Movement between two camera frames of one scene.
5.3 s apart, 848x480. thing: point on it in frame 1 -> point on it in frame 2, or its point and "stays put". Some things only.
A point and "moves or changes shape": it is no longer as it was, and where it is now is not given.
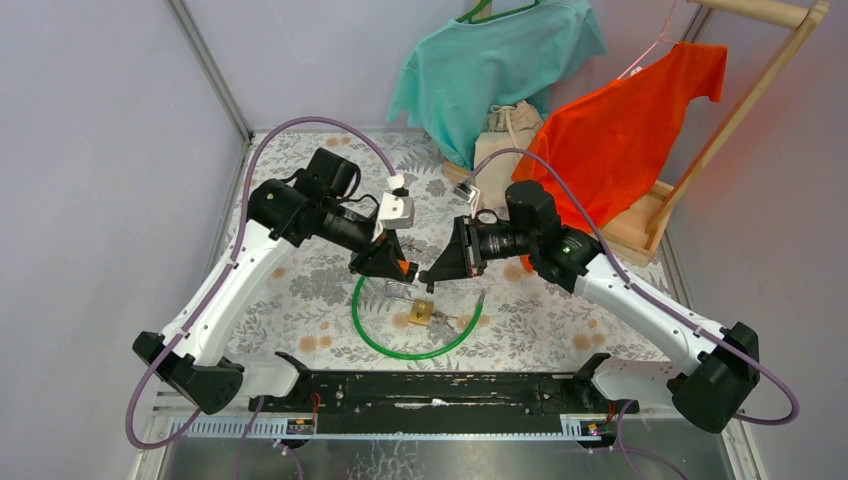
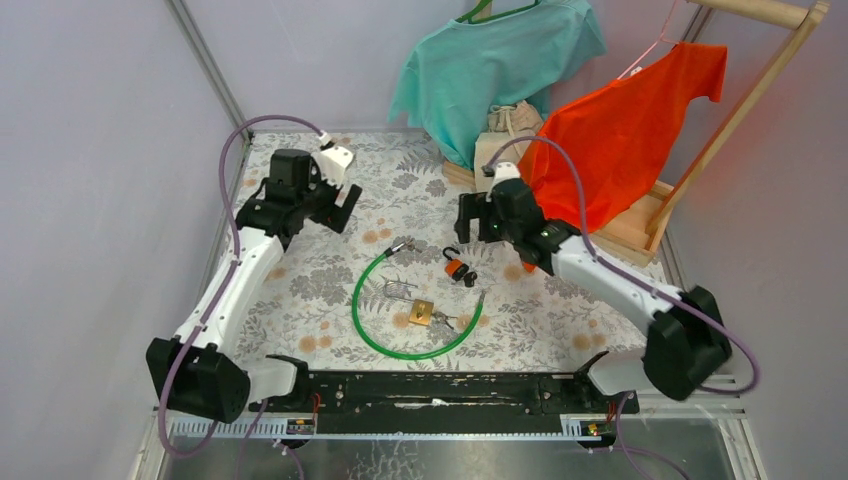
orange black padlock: x=408 y=268 moves or changes shape
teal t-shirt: x=455 y=75 stays put
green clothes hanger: x=468 y=16 stays put
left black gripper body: x=385 y=236 -> x=317 y=200
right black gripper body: x=477 y=265 -> x=500 y=229
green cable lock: x=406 y=357 stays put
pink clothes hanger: x=655 y=43 stays put
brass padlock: x=421 y=312 stays put
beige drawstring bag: x=509 y=126 stays put
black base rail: x=448 y=395 stays put
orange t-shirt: x=611 y=141 stays put
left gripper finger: x=387 y=261 -> x=341 y=216
